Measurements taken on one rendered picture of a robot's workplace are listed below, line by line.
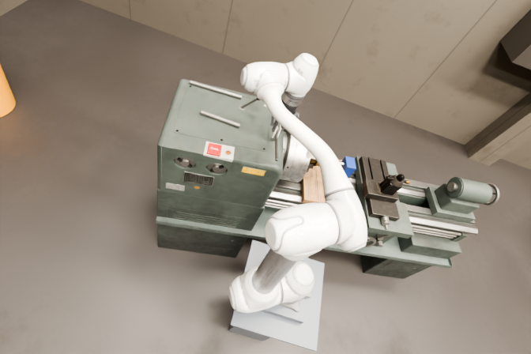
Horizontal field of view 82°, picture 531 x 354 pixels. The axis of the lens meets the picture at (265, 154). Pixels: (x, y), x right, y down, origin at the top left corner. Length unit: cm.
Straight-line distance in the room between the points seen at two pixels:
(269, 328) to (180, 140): 100
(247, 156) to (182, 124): 34
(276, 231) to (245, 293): 56
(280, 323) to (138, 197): 155
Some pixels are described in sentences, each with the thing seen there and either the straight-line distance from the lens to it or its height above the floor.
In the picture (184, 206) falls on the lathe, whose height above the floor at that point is 73.
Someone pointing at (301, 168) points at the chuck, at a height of 114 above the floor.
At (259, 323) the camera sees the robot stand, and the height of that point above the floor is 75.
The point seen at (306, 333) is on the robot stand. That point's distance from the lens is 176.
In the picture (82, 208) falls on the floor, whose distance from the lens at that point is 272.
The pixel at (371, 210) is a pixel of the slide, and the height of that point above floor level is 96.
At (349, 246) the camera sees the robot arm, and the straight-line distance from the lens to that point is 99.
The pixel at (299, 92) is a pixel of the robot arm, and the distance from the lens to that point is 121.
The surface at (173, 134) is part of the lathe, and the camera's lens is 145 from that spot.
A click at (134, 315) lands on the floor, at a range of 241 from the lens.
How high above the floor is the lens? 237
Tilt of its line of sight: 50 degrees down
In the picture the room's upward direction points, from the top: 24 degrees clockwise
